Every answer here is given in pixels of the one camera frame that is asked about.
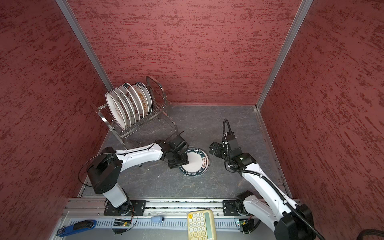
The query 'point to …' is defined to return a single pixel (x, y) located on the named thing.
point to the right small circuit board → (248, 225)
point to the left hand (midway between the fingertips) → (184, 167)
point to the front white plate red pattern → (115, 111)
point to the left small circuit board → (120, 222)
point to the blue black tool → (82, 225)
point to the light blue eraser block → (157, 219)
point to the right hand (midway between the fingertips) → (215, 151)
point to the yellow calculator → (201, 225)
